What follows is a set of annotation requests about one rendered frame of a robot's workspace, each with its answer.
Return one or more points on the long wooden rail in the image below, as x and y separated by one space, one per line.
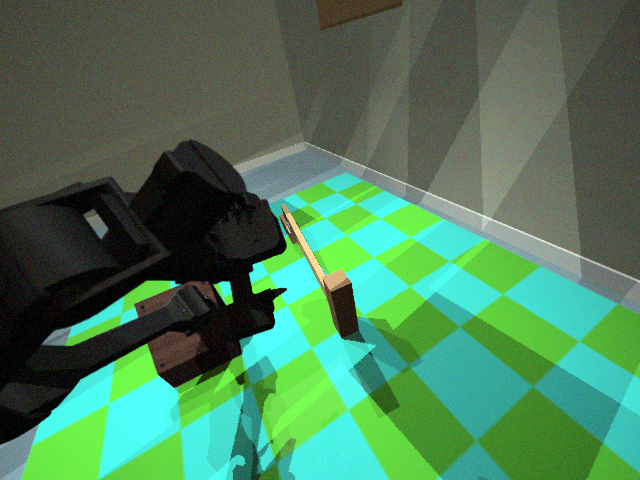
315 267

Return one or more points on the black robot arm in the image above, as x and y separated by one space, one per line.
56 272

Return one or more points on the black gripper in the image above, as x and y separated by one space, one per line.
249 314

